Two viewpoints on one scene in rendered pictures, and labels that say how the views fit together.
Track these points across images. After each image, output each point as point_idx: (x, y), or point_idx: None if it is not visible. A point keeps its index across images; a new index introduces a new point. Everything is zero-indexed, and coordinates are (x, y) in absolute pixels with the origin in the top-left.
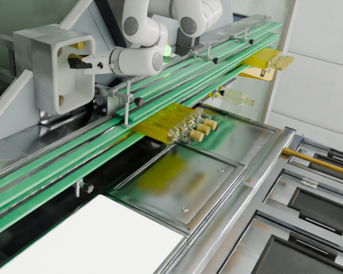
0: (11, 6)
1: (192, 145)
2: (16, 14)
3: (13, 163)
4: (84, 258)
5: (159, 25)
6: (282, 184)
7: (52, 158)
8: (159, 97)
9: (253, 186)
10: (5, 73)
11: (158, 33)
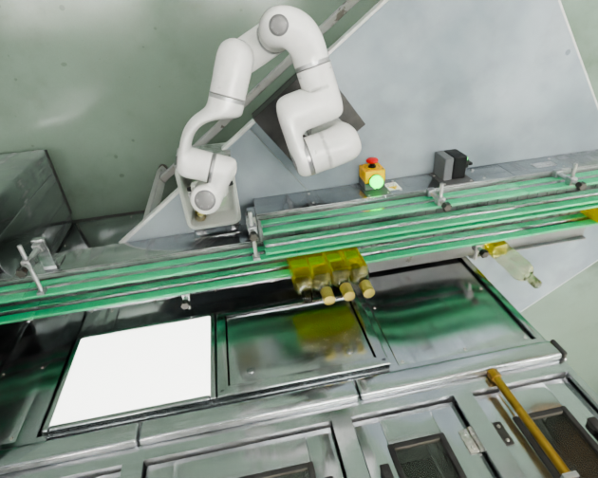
0: None
1: (359, 307)
2: None
3: (129, 260)
4: (129, 361)
5: (214, 161)
6: (426, 415)
7: (163, 266)
8: (333, 236)
9: (361, 393)
10: None
11: (206, 170)
